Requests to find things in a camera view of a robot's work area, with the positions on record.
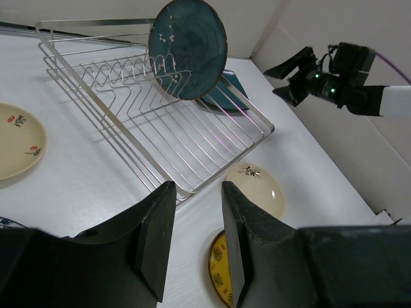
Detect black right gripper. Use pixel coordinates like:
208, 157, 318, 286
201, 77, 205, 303
263, 42, 376, 107

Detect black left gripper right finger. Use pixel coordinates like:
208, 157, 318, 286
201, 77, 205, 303
222, 181, 410, 307

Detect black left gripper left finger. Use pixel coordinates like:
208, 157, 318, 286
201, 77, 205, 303
1, 181, 177, 307

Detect dark teal square plate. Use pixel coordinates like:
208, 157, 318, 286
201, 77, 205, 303
199, 69, 249, 112

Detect teal round blossom plate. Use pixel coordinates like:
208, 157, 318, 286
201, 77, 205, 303
148, 1, 228, 100

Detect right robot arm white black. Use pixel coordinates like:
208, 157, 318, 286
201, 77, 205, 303
264, 42, 410, 117

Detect gold brown patterned plate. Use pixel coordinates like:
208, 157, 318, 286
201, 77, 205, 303
207, 230, 235, 307

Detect glossy cream plate black motif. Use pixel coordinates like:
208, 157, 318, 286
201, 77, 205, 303
226, 162, 286, 219

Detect blue white floral plate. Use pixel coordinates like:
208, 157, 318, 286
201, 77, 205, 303
0, 217, 18, 228

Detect cream plate with red marks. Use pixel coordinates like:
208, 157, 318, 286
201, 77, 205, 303
1, 103, 48, 180

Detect silver wire dish rack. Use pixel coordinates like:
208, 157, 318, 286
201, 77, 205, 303
35, 19, 274, 201

